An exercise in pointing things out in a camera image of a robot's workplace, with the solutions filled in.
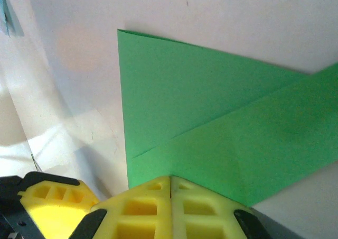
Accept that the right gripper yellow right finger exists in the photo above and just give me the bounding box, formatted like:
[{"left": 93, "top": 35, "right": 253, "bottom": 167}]
[{"left": 171, "top": 176, "right": 273, "bottom": 239}]

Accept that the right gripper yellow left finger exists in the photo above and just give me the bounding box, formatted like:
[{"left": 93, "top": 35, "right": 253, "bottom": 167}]
[{"left": 71, "top": 176, "right": 172, "bottom": 239}]

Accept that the green paper sheet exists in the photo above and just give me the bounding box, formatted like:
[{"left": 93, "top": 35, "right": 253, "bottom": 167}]
[{"left": 117, "top": 29, "right": 338, "bottom": 207}]

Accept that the light blue wet wipes packet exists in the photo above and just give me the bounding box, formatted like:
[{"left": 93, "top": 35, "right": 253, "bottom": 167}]
[{"left": 0, "top": 0, "right": 25, "bottom": 38}]

